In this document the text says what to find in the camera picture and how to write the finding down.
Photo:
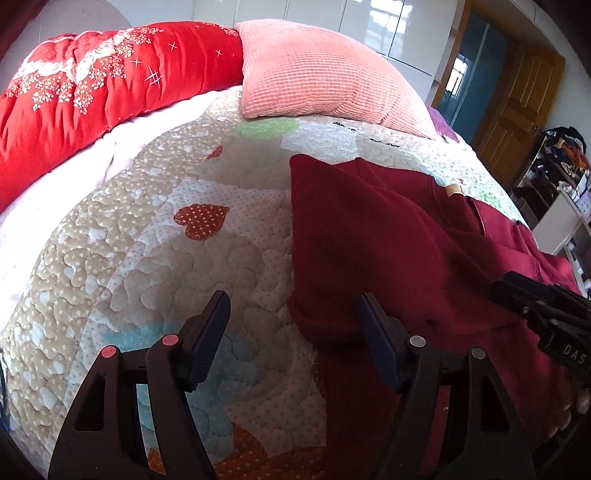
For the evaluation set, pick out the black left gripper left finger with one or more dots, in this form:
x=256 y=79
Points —
x=101 y=437

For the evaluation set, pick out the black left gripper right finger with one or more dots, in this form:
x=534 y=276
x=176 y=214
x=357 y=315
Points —
x=454 y=420

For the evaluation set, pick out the dark red knit garment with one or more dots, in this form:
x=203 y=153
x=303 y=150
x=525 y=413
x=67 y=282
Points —
x=429 y=257

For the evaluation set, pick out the right hand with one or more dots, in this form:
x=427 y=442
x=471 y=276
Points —
x=572 y=410

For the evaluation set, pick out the white cluttered shelf unit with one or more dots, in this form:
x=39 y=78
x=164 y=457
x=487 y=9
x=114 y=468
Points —
x=554 y=198

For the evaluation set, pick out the patchwork quilted bedspread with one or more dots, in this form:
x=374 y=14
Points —
x=127 y=239

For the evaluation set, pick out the brown wooden door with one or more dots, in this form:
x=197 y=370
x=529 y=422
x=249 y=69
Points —
x=518 y=111

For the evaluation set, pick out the purple fuzzy towel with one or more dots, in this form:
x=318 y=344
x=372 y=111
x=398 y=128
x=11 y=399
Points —
x=441 y=125

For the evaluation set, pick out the white glossy wardrobe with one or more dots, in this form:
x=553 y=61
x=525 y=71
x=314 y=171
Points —
x=412 y=35

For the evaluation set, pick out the red embroidered duvet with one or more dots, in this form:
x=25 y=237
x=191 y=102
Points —
x=72 y=89

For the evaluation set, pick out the pink corduroy pillow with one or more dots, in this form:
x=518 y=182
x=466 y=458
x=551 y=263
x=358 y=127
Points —
x=292 y=69

